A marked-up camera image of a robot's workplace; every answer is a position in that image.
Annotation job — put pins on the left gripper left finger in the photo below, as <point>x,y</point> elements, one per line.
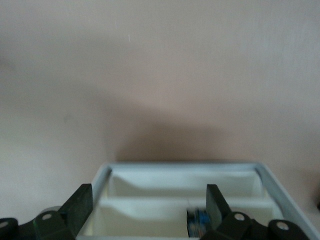
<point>80,207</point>

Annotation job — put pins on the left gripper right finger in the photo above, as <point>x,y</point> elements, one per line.
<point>213,205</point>

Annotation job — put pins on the white drawer cabinet shell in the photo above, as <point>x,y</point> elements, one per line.
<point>180,167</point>

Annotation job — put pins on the small blue object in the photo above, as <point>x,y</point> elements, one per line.
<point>197,222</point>

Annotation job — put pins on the brown table cover sheet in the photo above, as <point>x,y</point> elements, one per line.
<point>160,62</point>

